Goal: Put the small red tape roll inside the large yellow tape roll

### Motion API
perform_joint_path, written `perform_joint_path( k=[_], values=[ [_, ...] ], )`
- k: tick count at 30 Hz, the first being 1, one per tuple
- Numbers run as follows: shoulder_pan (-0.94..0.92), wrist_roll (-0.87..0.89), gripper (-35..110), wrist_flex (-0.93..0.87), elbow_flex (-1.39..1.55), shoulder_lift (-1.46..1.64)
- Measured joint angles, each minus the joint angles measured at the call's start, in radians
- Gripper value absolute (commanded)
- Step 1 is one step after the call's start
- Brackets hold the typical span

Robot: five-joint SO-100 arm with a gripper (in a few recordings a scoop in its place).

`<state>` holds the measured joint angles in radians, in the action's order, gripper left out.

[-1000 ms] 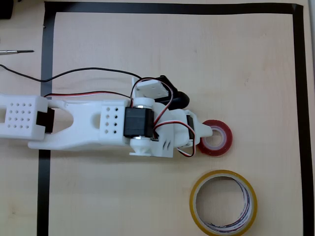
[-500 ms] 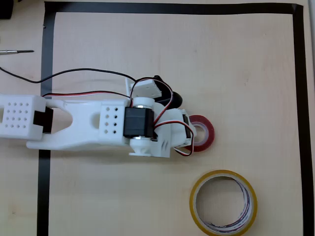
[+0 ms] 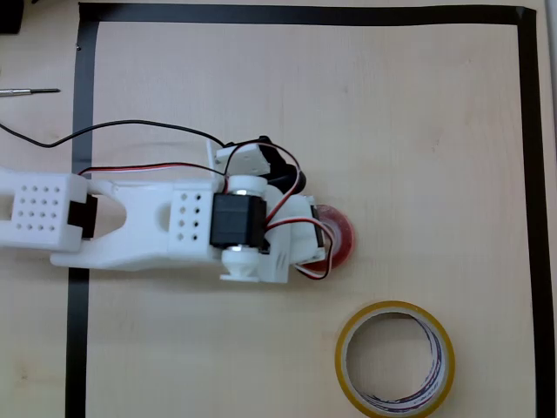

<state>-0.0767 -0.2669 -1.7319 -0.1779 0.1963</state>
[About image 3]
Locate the small red tape roll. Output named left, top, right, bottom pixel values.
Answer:
left=299, top=203, right=356, bottom=269

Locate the large yellow tape roll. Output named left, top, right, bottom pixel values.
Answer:
left=334, top=300, right=456, bottom=418

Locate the thin metal screwdriver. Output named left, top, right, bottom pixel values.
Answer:
left=0, top=87, right=62, bottom=98

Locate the black box-shaped object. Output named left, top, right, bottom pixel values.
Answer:
left=0, top=0, right=23, bottom=36

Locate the looped red white black cable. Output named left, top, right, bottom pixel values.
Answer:
left=225, top=142, right=337, bottom=280

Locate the red white black servo cable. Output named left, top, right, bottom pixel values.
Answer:
left=78, top=161, right=229, bottom=179

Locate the thin black cable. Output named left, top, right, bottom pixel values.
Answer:
left=0, top=119, right=228, bottom=149

